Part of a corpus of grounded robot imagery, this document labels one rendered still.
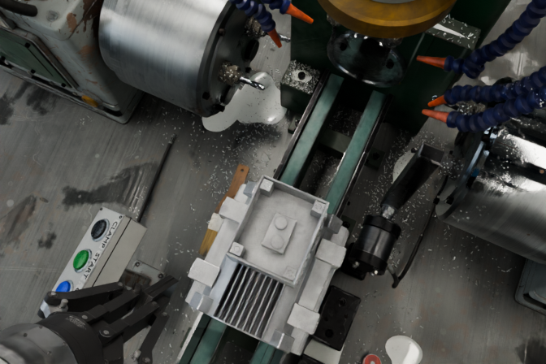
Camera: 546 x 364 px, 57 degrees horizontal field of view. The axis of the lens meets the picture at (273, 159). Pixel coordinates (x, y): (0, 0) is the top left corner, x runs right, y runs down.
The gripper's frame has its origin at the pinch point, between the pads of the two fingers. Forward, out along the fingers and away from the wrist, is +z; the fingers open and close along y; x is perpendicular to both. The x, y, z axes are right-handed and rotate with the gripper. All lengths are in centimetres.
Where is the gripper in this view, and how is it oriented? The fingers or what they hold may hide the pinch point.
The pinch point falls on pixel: (156, 295)
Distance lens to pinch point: 64.1
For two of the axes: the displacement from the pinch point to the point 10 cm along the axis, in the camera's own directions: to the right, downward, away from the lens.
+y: -8.5, -4.9, 1.9
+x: -4.7, 8.7, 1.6
